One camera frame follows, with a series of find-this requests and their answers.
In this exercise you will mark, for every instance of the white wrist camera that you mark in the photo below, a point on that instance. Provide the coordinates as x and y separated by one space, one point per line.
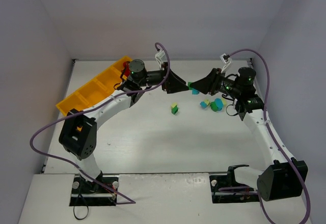
160 58
225 58

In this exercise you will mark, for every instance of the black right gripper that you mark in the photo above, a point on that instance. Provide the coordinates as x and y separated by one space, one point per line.
217 81

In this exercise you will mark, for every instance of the dark green lego brick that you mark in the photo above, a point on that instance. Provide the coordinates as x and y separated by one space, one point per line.
174 110

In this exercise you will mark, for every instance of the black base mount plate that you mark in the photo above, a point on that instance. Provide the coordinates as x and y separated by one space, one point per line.
225 192
84 193

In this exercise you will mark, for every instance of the yellow four-compartment sorting tray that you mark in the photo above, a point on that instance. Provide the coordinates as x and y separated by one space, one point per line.
97 89

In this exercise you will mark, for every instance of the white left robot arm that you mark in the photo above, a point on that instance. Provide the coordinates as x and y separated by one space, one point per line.
117 88

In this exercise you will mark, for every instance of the lime green lego brick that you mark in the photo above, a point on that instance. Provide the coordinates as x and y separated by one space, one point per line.
174 105

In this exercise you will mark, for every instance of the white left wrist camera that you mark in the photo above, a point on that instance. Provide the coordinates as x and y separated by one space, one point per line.
160 58

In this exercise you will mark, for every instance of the cyan rounded lego piece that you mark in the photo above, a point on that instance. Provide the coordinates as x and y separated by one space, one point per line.
219 103

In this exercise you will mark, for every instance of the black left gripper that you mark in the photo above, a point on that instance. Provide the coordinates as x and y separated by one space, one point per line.
165 77

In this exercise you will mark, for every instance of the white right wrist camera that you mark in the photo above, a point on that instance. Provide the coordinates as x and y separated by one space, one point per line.
225 58

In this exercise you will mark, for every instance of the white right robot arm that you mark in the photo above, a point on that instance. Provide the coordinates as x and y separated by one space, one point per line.
284 175

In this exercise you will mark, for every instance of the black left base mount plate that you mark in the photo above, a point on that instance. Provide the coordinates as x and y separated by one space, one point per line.
84 193

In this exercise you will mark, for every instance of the green rounded lego piece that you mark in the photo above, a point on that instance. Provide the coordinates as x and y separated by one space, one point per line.
215 107

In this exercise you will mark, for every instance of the pale yellow lego at right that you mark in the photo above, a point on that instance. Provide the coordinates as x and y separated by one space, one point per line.
224 101

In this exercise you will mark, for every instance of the cyan small lego brick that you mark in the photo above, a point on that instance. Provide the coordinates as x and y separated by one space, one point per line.
203 104

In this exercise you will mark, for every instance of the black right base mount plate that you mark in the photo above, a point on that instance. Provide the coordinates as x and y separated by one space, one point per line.
225 192

